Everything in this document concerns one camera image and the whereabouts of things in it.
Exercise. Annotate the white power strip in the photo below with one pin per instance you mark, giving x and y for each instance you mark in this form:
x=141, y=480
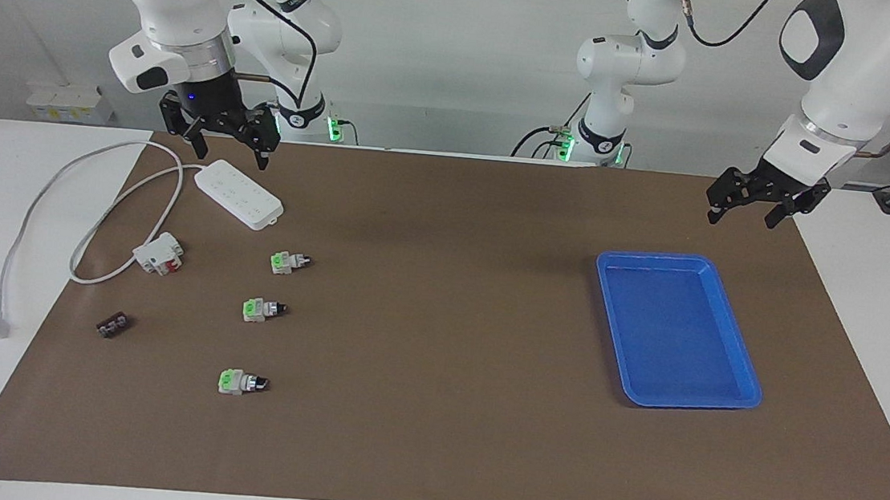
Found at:
x=239, y=193

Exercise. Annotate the blue plastic tray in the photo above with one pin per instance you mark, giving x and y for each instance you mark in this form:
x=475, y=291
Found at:
x=675, y=335

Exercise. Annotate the white red circuit breaker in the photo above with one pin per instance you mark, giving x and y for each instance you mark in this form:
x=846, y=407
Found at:
x=158, y=253

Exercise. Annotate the brown table mat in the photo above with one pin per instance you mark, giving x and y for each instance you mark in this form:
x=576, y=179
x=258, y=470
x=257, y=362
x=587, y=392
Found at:
x=439, y=411

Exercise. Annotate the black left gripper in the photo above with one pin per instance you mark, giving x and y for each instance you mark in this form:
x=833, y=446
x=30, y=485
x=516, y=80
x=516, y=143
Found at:
x=782, y=185

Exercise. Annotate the white cardboard box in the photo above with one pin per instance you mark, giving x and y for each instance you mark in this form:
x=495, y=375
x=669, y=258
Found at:
x=69, y=103

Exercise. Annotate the small dark brown terminal block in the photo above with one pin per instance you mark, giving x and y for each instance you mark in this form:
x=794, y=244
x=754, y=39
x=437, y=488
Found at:
x=113, y=325

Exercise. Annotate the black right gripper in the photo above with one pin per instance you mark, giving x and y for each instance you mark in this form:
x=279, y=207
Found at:
x=212, y=105

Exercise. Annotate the green white knob switch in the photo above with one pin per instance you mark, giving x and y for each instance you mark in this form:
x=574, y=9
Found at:
x=288, y=262
x=240, y=382
x=261, y=310

